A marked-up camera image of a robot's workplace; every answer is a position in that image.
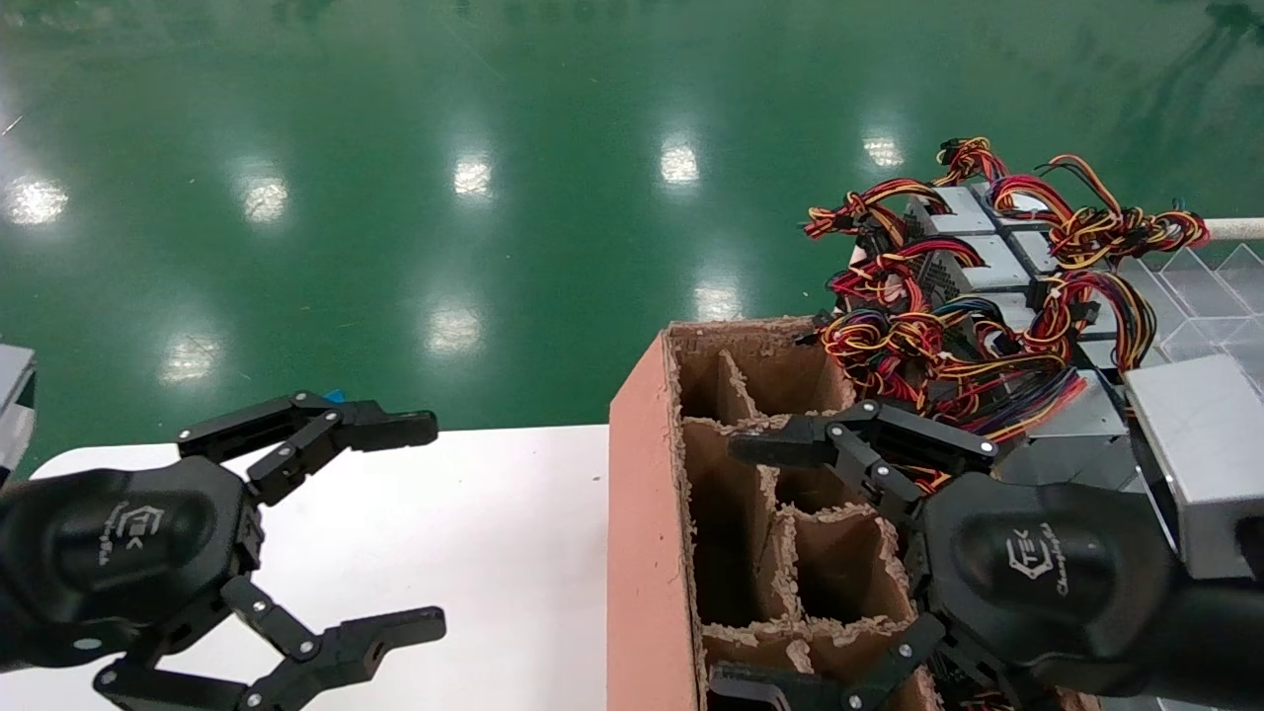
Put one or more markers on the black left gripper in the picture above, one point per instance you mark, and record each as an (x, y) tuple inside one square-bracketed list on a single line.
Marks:
[(118, 553)]

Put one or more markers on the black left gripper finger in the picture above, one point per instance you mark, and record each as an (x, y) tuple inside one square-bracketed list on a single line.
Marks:
[(385, 427)]

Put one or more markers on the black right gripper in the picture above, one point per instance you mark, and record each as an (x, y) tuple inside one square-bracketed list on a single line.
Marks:
[(1047, 578)]

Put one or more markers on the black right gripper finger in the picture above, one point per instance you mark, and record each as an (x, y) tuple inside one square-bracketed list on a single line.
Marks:
[(785, 444)]

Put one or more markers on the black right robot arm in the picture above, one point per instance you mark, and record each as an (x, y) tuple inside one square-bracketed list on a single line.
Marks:
[(1224, 637)]

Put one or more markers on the brown cardboard box with dividers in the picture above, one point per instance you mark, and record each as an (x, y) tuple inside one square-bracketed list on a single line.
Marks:
[(647, 553)]

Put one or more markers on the grey held power supply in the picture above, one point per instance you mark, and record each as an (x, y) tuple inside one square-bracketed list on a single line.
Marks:
[(1200, 449)]

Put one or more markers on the clear acrylic divider rack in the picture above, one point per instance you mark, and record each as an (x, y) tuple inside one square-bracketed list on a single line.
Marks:
[(1195, 296)]

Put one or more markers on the white pipe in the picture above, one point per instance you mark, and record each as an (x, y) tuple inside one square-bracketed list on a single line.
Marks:
[(1239, 229)]

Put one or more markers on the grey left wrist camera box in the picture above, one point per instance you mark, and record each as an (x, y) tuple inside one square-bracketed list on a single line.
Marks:
[(12, 395)]

